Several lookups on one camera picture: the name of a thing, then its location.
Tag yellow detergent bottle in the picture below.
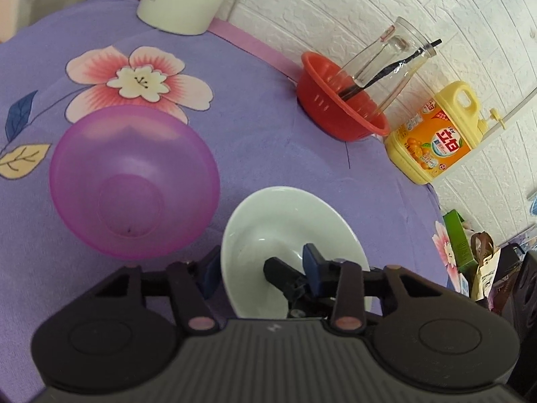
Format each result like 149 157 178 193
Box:
385 81 506 185

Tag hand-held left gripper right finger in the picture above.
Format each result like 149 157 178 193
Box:
302 242 441 337

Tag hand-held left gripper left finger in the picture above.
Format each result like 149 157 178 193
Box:
90 247 222 337

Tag green box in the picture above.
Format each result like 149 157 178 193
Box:
442 209 479 275

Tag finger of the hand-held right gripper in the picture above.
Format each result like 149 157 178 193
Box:
263 256 333 318

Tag clear glass pitcher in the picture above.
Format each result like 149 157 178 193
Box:
338 17 437 120

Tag white bowl red pattern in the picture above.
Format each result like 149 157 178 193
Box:
220 186 371 320

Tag white electric kettle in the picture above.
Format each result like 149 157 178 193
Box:
136 0 261 35

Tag purple floral tablecloth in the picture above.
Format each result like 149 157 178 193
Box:
0 0 462 387

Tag black stirring stick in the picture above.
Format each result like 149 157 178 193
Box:
340 39 442 100

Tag purple plastic bowl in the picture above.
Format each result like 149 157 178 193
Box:
49 106 221 261

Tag brown paper bag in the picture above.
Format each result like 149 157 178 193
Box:
472 245 515 303

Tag red plastic colander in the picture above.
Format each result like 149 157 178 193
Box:
297 51 390 142

